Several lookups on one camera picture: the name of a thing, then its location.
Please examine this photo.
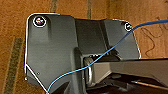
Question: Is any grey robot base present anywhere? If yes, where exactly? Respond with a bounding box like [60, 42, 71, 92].
[23, 13, 143, 94]

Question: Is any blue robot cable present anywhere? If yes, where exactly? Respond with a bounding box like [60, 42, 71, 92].
[45, 19, 168, 94]

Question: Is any thin black floor cord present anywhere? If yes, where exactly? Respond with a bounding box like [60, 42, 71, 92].
[138, 24, 160, 60]

